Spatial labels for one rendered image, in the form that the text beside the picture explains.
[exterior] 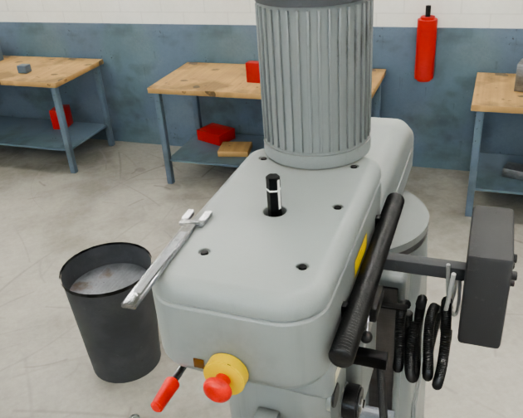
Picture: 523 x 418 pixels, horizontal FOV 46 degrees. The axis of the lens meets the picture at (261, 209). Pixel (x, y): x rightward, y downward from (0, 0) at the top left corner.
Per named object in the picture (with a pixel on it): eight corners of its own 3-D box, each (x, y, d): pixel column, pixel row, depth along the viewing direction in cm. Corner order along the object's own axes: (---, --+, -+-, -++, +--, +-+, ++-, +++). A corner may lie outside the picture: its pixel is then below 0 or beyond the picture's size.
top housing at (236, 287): (321, 405, 81) (319, 310, 73) (149, 366, 90) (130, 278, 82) (383, 228, 119) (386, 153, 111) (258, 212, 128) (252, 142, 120)
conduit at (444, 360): (442, 411, 127) (451, 335, 117) (365, 396, 132) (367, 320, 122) (450, 352, 142) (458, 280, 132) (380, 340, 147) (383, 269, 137)
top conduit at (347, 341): (353, 371, 80) (354, 351, 79) (322, 365, 82) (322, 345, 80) (404, 208, 117) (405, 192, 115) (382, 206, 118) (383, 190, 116)
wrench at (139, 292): (142, 311, 75) (141, 306, 75) (114, 307, 77) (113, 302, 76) (212, 215, 96) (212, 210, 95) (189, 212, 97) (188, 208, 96)
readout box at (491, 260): (505, 352, 117) (520, 261, 107) (457, 343, 120) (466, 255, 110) (506, 291, 134) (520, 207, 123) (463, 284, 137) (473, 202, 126)
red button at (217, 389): (229, 410, 80) (227, 387, 78) (202, 403, 81) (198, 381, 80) (238, 391, 83) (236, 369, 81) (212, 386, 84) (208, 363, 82)
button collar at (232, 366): (245, 400, 83) (241, 366, 80) (205, 391, 85) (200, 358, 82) (251, 389, 84) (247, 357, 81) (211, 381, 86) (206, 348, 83)
